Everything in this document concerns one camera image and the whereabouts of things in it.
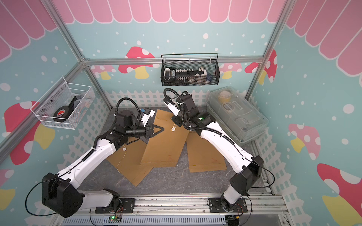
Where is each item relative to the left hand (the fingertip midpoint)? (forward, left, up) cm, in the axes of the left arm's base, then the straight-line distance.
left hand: (163, 132), depth 73 cm
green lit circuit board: (-36, +25, -29) cm, 53 cm away
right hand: (+9, -7, +6) cm, 13 cm away
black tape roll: (+5, +50, +9) cm, 51 cm away
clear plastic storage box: (+17, -44, -6) cm, 47 cm away
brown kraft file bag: (-7, -1, -5) cm, 9 cm away
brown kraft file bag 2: (0, -23, -28) cm, 37 cm away
